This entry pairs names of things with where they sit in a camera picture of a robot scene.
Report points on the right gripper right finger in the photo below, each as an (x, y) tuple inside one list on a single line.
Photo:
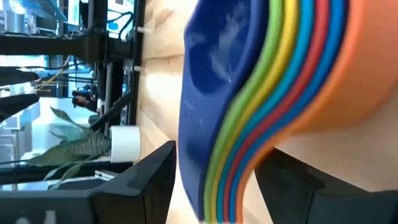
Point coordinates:
[(311, 199)]

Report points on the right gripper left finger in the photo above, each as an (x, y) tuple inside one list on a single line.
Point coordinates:
[(133, 193)]

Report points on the teal measuring cup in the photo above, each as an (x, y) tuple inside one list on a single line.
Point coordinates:
[(300, 62)]

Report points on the dark blue measuring cup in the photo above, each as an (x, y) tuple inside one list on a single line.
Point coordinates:
[(211, 77)]

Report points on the yellow measuring cup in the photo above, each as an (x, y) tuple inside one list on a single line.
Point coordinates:
[(284, 62)]

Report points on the green measuring cup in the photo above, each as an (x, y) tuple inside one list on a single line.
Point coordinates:
[(270, 62)]

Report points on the orange measuring cup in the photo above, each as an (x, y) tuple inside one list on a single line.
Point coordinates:
[(367, 62)]

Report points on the teal artificial plant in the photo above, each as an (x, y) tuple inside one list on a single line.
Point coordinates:
[(77, 146)]

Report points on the person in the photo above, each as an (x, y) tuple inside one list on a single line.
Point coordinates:
[(82, 100)]

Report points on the black metal table frame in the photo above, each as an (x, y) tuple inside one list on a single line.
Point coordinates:
[(135, 93)]

